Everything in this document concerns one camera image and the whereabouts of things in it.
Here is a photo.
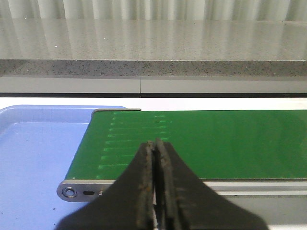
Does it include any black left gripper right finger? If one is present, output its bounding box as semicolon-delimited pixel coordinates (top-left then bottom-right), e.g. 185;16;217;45
155;139;268;230

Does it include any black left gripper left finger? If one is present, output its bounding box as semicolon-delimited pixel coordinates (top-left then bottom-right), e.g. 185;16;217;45
56;141;155;230

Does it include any green conveyor belt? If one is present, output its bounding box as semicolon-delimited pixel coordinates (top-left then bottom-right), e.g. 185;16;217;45
64;110;307;181

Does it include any blue plastic tray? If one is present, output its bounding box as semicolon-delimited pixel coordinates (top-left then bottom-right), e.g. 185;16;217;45
0;104;128;230

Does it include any grey stone countertop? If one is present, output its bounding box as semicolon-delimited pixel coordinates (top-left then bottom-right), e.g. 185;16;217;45
0;19;307;78

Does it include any white pleated curtain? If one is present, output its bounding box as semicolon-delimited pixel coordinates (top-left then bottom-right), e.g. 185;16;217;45
0;0;307;22

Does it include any silver aluminium conveyor frame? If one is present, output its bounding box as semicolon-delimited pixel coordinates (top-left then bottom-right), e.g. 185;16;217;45
56;108;307;202

